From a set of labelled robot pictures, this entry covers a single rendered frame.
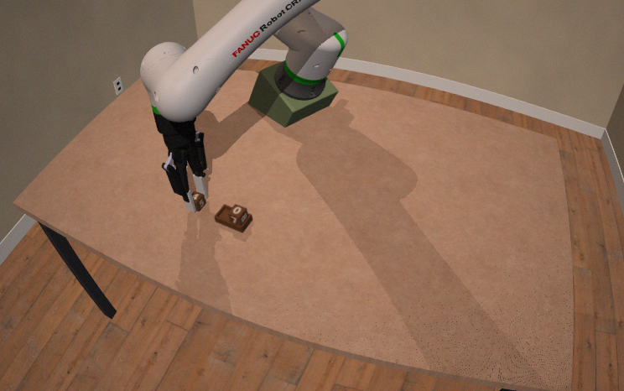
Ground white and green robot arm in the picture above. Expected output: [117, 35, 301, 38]
[140, 0, 348, 135]

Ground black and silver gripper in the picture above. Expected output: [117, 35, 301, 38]
[162, 124, 208, 212]

